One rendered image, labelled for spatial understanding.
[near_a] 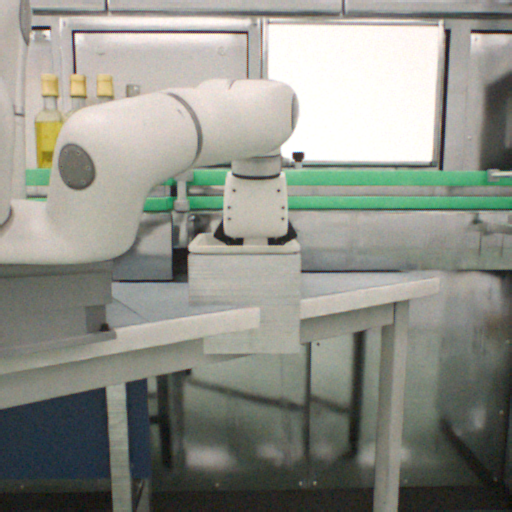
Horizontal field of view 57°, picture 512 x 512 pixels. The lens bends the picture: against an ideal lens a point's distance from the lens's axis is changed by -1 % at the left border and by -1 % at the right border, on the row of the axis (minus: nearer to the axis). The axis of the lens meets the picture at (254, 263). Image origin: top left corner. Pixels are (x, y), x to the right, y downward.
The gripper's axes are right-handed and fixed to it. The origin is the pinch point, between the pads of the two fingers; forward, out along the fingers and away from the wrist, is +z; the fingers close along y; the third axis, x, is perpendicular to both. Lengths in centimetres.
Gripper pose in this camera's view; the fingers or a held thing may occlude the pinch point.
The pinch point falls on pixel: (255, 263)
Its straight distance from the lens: 78.7
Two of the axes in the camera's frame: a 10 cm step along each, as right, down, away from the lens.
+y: -10.0, 0.0, -0.3
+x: 0.3, 4.0, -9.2
